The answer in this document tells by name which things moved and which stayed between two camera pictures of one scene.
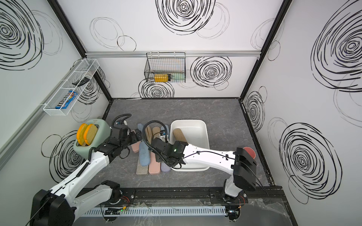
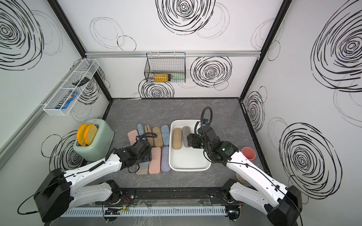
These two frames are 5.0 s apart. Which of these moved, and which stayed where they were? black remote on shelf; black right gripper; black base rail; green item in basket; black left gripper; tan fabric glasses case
Moved: black right gripper; black left gripper
Stayed: green item in basket; black remote on shelf; black base rail; tan fabric glasses case
